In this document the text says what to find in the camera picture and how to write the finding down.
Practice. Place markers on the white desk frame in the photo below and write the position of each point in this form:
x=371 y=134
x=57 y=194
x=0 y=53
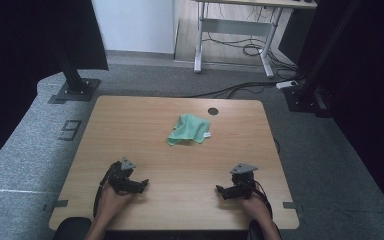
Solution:
x=233 y=26

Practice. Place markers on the grey tape strip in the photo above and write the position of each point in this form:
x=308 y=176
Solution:
x=58 y=204
x=290 y=205

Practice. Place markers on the person's right hand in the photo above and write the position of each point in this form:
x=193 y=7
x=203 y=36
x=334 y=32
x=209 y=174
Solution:
x=255 y=206

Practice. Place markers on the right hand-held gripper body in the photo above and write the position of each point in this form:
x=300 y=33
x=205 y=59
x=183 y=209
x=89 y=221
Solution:
x=243 y=181

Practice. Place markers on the black curtain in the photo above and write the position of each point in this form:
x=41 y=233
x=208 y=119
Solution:
x=373 y=100
x=20 y=66

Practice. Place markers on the person's left hand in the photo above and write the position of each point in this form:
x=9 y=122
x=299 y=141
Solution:
x=111 y=203

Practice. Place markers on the black metal stand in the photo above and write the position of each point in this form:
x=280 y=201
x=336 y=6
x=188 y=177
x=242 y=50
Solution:
x=75 y=83
x=308 y=93

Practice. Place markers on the black round table grommet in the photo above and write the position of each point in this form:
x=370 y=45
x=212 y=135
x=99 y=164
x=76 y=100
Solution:
x=213 y=111

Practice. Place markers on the person's left leg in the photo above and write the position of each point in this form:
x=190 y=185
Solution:
x=71 y=230

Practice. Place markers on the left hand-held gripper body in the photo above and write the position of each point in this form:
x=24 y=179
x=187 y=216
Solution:
x=121 y=176

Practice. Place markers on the white power strip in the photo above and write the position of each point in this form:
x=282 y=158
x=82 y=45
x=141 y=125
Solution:
x=286 y=84

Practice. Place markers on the green cloth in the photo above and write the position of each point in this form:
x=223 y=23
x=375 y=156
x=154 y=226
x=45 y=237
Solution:
x=188 y=128

